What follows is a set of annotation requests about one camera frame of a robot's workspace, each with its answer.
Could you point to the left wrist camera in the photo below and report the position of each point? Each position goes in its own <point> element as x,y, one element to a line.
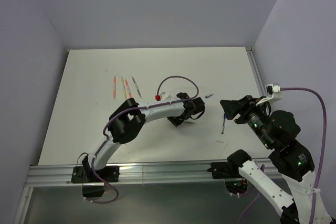
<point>163,96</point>

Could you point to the blue ballpoint pen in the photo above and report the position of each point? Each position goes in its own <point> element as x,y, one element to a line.
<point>223,124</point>

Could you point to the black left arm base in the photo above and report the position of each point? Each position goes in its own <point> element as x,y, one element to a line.
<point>89,188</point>

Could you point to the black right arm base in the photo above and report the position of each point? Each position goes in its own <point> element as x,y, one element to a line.
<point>234,182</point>

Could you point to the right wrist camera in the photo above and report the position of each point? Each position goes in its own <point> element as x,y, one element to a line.
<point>273,94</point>

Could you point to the aluminium front rail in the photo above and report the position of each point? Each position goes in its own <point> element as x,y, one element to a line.
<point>129,173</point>

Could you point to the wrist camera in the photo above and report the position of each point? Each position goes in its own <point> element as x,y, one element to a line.
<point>163,96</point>
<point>273,94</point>

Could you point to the purple highlighter pen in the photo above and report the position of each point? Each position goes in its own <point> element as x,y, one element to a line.
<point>137,87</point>

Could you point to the orange highlighter pen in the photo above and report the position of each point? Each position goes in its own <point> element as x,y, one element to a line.
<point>114,87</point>

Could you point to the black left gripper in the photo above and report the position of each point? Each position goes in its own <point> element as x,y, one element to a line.
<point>175,123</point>

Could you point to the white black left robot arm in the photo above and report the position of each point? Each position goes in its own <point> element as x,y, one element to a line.
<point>127,121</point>

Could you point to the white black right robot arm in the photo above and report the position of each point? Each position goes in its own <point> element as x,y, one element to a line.
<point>295,164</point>

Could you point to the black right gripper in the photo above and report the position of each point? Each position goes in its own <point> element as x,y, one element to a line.
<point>249,103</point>

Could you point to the yellow highlighter pen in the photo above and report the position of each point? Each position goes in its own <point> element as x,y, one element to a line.
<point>124,88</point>

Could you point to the pink highlighter pen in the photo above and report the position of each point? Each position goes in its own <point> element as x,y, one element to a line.
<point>128,88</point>

